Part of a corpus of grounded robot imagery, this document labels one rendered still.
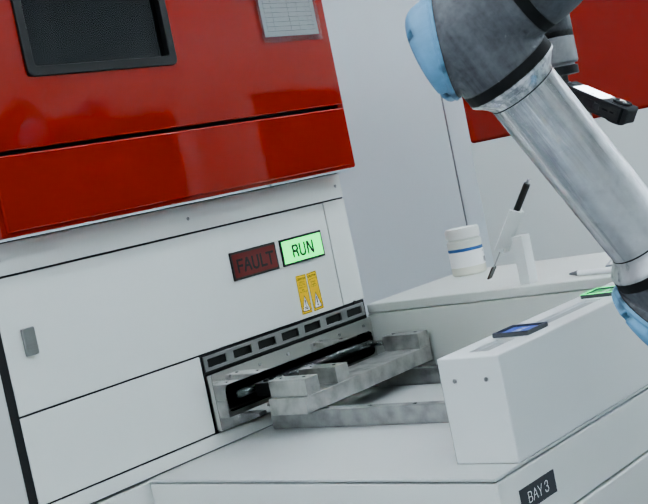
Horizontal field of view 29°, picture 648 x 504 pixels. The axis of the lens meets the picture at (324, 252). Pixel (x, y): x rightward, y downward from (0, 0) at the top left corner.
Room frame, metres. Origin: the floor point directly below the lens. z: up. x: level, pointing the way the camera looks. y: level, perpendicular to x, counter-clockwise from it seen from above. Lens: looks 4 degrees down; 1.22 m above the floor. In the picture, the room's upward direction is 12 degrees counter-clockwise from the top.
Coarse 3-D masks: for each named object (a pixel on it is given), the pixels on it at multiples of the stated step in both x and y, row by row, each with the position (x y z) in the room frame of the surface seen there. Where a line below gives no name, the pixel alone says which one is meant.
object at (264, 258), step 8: (264, 248) 2.17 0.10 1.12; (272, 248) 2.19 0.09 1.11; (232, 256) 2.11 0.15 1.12; (240, 256) 2.12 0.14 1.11; (248, 256) 2.14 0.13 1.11; (256, 256) 2.15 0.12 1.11; (264, 256) 2.17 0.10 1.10; (272, 256) 2.19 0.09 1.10; (240, 264) 2.12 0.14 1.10; (248, 264) 2.14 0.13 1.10; (256, 264) 2.15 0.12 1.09; (264, 264) 2.17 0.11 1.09; (272, 264) 2.18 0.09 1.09; (240, 272) 2.12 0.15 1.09; (248, 272) 2.13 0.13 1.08; (256, 272) 2.15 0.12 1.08
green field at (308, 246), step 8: (288, 240) 2.22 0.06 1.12; (296, 240) 2.24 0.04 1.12; (304, 240) 2.26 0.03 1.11; (312, 240) 2.27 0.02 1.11; (320, 240) 2.29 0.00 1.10; (288, 248) 2.22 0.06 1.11; (296, 248) 2.24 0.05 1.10; (304, 248) 2.25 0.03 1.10; (312, 248) 2.27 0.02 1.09; (320, 248) 2.29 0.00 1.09; (288, 256) 2.22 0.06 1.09; (296, 256) 2.23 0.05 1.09; (304, 256) 2.25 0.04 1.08; (312, 256) 2.27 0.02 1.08
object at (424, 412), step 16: (272, 416) 2.08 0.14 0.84; (288, 416) 2.06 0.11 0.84; (304, 416) 2.04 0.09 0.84; (320, 416) 2.02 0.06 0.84; (336, 416) 2.00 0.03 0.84; (352, 416) 1.98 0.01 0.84; (368, 416) 1.95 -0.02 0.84; (384, 416) 1.93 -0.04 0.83; (400, 416) 1.91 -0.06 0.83; (416, 416) 1.90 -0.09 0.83; (432, 416) 1.88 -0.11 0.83
